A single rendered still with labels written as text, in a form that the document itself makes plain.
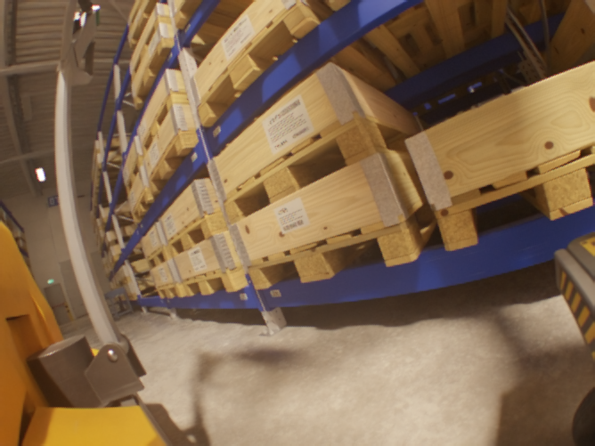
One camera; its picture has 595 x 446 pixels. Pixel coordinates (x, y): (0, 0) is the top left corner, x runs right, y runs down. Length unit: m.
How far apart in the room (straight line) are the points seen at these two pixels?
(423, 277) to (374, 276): 0.18
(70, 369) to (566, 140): 1.20
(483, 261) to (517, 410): 0.45
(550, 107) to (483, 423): 0.73
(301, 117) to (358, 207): 0.37
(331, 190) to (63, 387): 0.89
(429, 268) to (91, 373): 0.94
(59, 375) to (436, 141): 1.02
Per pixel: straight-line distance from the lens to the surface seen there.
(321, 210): 0.86
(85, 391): 0.61
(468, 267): 0.84
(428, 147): 0.72
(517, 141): 0.73
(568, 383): 0.68
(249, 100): 1.20
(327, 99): 0.85
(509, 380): 0.69
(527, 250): 0.84
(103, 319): 0.58
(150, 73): 2.36
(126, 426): 0.41
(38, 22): 8.86
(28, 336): 0.79
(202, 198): 1.48
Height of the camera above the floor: 0.50
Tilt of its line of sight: 1 degrees up
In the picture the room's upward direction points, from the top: 21 degrees counter-clockwise
